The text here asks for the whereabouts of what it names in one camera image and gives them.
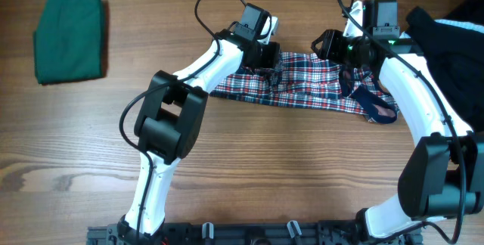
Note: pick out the plaid red blue shirt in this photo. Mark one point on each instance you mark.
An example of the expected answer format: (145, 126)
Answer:
(305, 81)

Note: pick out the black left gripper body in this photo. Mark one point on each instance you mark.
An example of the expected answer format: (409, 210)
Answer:
(265, 54)

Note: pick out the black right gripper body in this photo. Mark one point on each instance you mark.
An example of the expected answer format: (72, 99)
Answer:
(345, 49)

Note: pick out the folded green cloth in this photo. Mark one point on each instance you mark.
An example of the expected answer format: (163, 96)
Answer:
(68, 41)

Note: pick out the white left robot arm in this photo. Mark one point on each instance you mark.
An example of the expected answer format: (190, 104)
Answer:
(169, 121)

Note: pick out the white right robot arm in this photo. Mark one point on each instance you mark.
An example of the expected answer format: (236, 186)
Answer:
(442, 181)

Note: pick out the black garment pile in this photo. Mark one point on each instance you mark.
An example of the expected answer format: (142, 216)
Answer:
(453, 48)

